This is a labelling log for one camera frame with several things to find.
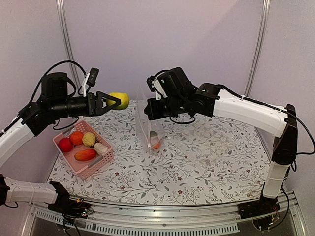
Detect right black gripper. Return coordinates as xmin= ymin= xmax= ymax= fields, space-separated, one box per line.
xmin=145 ymin=94 xmax=187 ymax=120

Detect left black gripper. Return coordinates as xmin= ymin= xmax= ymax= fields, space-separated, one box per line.
xmin=53 ymin=88 xmax=124 ymax=117

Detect orange green papaya toy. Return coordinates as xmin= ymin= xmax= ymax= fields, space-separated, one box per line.
xmin=149 ymin=130 xmax=162 ymax=151

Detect white garlic toy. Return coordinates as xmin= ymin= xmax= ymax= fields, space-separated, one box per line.
xmin=94 ymin=143 xmax=108 ymax=155

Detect orange red mango toy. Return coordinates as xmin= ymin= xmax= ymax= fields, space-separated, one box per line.
xmin=74 ymin=149 xmax=97 ymax=162

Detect clear zip top bag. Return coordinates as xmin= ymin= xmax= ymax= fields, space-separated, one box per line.
xmin=135 ymin=87 xmax=235 ymax=170

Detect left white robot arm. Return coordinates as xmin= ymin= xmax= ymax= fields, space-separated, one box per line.
xmin=0 ymin=72 xmax=121 ymax=217

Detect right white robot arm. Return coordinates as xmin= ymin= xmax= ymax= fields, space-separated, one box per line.
xmin=144 ymin=67 xmax=298 ymax=217

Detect red apple toy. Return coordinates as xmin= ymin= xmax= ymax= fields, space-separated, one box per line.
xmin=58 ymin=138 xmax=73 ymax=152

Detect pink plastic basket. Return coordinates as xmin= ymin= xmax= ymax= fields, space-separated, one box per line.
xmin=53 ymin=121 xmax=114 ymax=180

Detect floral tablecloth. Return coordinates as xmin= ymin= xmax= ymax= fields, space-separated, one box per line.
xmin=49 ymin=102 xmax=270 ymax=205

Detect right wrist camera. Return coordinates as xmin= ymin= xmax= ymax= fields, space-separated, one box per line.
xmin=147 ymin=76 xmax=165 ymax=100

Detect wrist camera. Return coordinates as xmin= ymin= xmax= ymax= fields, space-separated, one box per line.
xmin=147 ymin=76 xmax=165 ymax=100
xmin=78 ymin=68 xmax=99 ymax=97

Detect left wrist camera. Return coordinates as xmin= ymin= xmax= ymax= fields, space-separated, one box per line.
xmin=78 ymin=68 xmax=99 ymax=97

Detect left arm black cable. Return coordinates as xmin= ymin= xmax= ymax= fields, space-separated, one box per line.
xmin=29 ymin=60 xmax=88 ymax=104

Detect right aluminium frame post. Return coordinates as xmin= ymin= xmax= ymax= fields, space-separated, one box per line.
xmin=244 ymin=0 xmax=270 ymax=97

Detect aluminium frame post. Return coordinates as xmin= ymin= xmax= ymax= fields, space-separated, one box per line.
xmin=244 ymin=0 xmax=270 ymax=97
xmin=56 ymin=0 xmax=78 ymax=74

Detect left aluminium frame post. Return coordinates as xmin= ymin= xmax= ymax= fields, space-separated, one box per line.
xmin=56 ymin=0 xmax=78 ymax=74

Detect front aluminium rail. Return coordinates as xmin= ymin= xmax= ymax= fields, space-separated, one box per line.
xmin=22 ymin=191 xmax=308 ymax=236

